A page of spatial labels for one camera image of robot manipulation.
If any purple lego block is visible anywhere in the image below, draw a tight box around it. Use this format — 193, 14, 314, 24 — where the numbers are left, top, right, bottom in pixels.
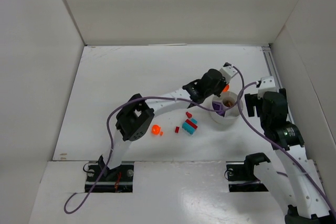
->
212, 101, 223, 113

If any orange round lego piece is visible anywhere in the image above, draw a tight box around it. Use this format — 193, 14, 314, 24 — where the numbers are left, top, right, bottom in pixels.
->
151, 124, 161, 135

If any purple curved lego piece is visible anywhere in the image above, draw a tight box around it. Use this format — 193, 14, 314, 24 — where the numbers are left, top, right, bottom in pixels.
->
217, 110, 226, 116

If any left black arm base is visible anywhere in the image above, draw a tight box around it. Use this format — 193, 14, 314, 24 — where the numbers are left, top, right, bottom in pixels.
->
83, 162, 134, 193

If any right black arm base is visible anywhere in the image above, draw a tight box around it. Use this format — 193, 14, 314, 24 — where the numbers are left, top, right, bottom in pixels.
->
224, 153, 276, 193

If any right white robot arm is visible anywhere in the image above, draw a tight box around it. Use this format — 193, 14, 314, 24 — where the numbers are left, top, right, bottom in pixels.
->
244, 88, 335, 223

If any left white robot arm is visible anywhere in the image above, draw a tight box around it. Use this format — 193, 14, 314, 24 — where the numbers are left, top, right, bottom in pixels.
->
98, 68, 231, 178

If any teal and red lego stack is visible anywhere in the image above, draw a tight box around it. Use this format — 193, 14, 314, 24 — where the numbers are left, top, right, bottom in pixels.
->
182, 118, 198, 135

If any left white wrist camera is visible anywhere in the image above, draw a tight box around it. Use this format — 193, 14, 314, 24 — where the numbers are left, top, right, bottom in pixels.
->
219, 62, 238, 83

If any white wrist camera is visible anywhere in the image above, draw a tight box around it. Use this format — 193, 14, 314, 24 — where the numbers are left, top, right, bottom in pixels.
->
219, 62, 238, 83
257, 76, 276, 100

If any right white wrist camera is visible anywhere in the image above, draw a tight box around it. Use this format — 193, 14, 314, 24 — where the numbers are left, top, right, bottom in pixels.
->
257, 76, 276, 100

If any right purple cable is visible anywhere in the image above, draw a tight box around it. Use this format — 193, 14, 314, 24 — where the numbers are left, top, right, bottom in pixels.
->
236, 81, 336, 217

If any purple cable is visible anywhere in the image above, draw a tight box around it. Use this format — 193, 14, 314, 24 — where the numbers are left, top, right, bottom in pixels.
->
64, 64, 245, 214
236, 81, 336, 217

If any aluminium rail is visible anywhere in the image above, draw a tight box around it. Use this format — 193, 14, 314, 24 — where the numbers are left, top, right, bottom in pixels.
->
261, 46, 283, 89

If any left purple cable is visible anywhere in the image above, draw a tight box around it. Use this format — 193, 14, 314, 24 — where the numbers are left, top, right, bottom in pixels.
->
64, 64, 245, 214

